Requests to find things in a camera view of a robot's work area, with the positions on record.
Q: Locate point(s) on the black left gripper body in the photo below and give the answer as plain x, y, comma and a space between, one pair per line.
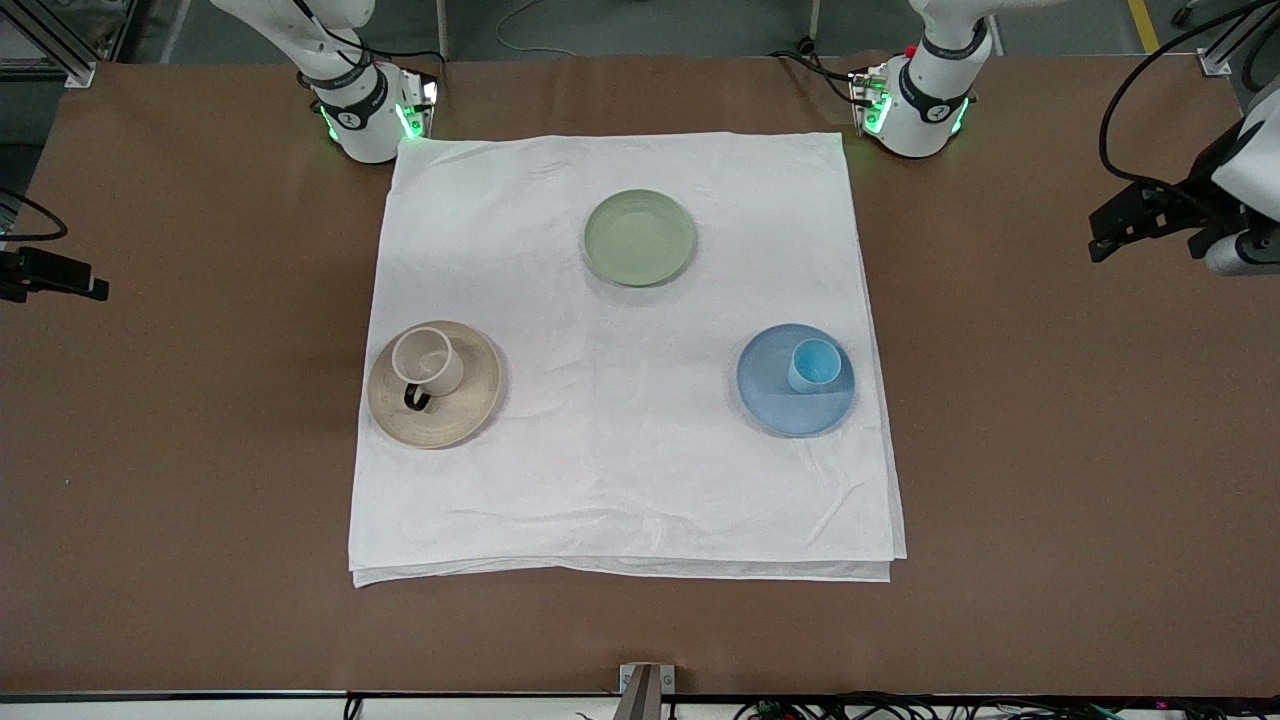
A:
1203, 183

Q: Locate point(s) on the blue cup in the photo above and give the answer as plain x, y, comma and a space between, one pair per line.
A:
815, 363

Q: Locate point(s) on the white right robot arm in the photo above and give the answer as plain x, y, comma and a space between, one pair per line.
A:
360, 110

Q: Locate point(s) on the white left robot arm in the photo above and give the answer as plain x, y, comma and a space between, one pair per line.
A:
925, 110

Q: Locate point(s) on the blue plate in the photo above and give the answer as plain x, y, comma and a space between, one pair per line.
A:
790, 405

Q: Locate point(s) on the beige gray plate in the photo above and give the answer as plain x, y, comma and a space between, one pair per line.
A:
455, 410

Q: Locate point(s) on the green plate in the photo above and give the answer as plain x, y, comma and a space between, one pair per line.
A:
639, 237

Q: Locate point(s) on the white cloth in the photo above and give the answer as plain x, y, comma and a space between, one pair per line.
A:
630, 400

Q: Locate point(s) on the aluminium frame profile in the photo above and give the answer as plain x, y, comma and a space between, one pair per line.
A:
1235, 40
50, 45

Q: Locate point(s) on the metal table bracket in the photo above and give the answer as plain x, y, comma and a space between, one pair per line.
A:
646, 692

